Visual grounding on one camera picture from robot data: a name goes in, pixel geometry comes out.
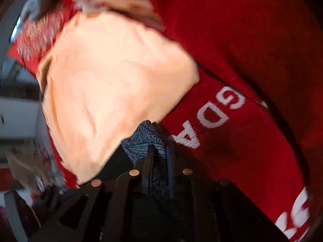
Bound peach cloth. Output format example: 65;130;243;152
38;11;200;186

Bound red printed blanket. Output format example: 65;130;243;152
7;0;323;242

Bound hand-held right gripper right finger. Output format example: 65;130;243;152
166;141;291;242

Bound black and grey patterned pants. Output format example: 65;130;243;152
101;120;182;200

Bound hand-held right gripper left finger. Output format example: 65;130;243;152
30;145;155;242

